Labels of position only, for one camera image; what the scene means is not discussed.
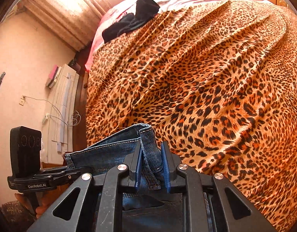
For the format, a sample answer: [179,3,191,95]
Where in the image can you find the blue denim jeans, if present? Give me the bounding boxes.
[65,123,183,231]

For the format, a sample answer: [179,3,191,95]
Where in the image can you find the person's left hand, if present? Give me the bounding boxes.
[15,189,63,218]

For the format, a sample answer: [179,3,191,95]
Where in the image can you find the pink book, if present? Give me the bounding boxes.
[45,65,62,89]

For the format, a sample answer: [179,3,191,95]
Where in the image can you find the leopard print bedspread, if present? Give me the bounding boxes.
[86,0,297,231]

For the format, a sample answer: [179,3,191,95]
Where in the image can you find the beige curtain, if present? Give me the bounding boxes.
[18,0,122,50]

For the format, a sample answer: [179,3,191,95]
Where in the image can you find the black clothes pile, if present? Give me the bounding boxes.
[102,0,160,43]

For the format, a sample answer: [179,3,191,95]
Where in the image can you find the wall power outlet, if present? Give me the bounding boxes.
[19,95,26,106]

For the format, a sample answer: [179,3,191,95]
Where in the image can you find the white charger cable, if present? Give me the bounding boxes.
[22,95,82,127]

